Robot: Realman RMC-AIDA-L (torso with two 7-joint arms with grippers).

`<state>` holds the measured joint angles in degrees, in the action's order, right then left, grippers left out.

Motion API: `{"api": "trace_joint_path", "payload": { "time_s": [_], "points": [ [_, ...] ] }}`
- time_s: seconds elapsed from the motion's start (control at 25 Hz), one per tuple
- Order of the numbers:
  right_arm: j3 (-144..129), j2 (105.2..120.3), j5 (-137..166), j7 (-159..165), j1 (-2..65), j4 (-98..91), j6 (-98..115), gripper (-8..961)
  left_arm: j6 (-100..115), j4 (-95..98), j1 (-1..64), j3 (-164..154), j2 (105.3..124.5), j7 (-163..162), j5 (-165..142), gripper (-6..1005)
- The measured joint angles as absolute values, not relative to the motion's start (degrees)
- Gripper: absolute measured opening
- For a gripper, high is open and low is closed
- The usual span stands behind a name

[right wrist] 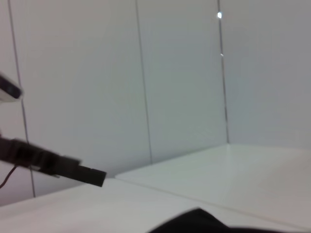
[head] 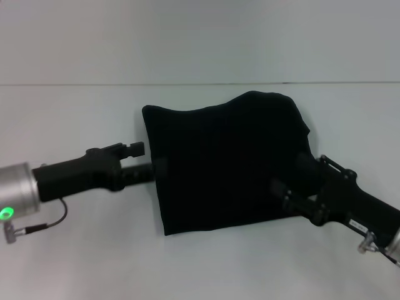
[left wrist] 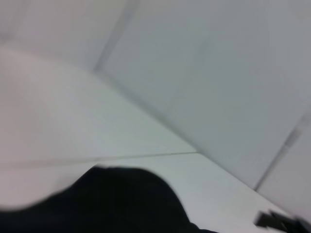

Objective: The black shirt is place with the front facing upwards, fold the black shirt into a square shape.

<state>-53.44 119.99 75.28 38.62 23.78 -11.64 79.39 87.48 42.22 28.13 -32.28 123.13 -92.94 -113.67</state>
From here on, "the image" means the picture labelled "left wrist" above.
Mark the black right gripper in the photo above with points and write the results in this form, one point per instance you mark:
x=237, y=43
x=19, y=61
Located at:
x=303, y=225

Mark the black shirt with FREE print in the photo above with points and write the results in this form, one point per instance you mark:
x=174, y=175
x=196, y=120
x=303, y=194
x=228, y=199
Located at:
x=102, y=204

